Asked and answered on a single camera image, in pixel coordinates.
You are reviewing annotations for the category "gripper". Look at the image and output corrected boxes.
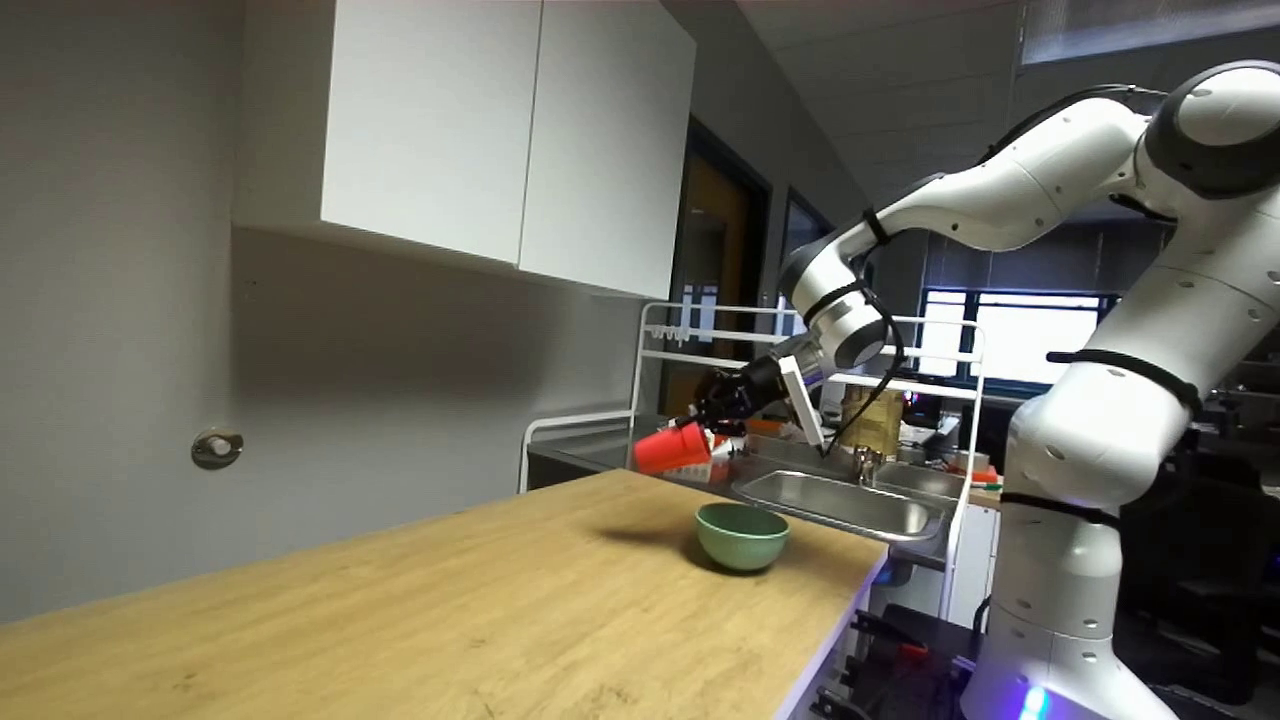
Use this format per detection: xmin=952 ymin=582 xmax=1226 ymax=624
xmin=690 ymin=356 xmax=792 ymax=439

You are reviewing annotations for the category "red cup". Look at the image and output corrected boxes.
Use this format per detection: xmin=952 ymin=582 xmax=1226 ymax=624
xmin=632 ymin=420 xmax=714 ymax=477

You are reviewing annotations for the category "green bowl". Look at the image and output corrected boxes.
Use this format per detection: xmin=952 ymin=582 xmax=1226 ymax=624
xmin=695 ymin=501 xmax=792 ymax=574

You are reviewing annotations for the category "dark wooden door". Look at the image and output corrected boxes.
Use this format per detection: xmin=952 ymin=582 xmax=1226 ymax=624
xmin=660 ymin=118 xmax=773 ymax=419

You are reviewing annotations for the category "steel sink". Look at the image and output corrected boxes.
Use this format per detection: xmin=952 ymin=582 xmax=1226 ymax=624
xmin=732 ymin=469 xmax=948 ymax=544

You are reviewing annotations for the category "brown paper bag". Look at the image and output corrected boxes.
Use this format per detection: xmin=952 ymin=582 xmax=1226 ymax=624
xmin=839 ymin=384 xmax=907 ymax=458

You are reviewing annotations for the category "white cabinet door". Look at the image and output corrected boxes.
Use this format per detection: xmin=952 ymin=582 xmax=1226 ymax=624
xmin=320 ymin=0 xmax=544 ymax=267
xmin=518 ymin=0 xmax=698 ymax=301

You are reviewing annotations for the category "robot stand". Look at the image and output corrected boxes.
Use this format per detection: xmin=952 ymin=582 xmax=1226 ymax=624
xmin=800 ymin=605 xmax=1001 ymax=720

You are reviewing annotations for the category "ceiling window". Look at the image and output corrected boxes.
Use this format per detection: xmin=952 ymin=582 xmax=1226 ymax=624
xmin=1019 ymin=0 xmax=1280 ymax=67

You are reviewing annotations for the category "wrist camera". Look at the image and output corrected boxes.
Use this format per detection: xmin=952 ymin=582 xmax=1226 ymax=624
xmin=778 ymin=355 xmax=827 ymax=451

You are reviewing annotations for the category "white toy kitchen frame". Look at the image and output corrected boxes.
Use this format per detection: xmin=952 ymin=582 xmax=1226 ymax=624
xmin=518 ymin=302 xmax=988 ymax=623

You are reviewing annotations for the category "red handled clamp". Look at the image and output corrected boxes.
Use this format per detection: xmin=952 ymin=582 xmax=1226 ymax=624
xmin=850 ymin=610 xmax=933 ymax=663

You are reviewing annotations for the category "white wall cabinet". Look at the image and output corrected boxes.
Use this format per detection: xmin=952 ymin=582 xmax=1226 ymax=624
xmin=231 ymin=0 xmax=698 ymax=302

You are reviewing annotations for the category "round metal wall fitting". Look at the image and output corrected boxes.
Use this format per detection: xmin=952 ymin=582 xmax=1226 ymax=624
xmin=191 ymin=428 xmax=246 ymax=471

